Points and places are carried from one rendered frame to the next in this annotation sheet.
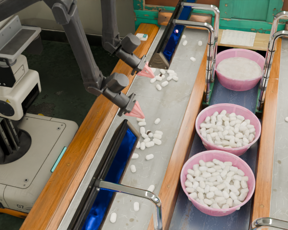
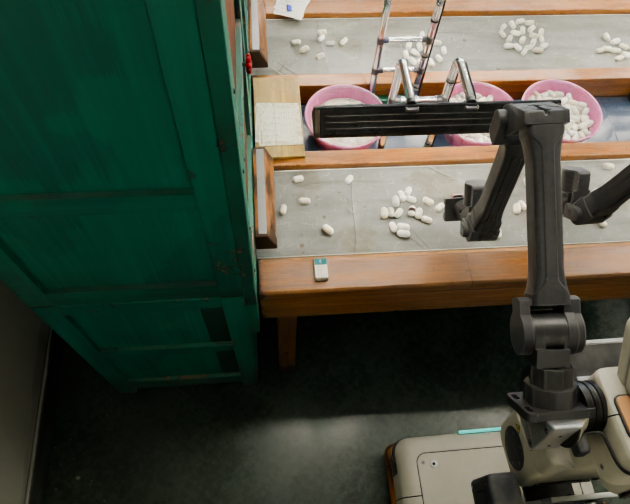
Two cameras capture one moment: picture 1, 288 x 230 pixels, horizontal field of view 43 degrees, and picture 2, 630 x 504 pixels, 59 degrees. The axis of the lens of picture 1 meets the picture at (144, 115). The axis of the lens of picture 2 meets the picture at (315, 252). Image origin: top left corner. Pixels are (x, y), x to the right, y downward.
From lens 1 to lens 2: 2.21 m
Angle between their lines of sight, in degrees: 64
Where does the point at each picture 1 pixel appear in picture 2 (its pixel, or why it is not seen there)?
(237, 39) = (283, 124)
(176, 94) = (440, 183)
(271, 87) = (384, 78)
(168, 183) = (596, 149)
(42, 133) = (456, 490)
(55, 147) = (475, 444)
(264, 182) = (541, 73)
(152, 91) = not seen: hidden behind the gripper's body
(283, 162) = (497, 66)
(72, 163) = not seen: outside the picture
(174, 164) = (568, 150)
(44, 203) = not seen: outside the picture
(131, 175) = not seen: hidden behind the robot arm
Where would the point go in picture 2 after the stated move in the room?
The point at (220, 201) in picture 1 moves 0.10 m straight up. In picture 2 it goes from (576, 109) to (591, 87)
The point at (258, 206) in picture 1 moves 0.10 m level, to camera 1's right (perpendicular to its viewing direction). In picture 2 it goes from (571, 75) to (553, 56)
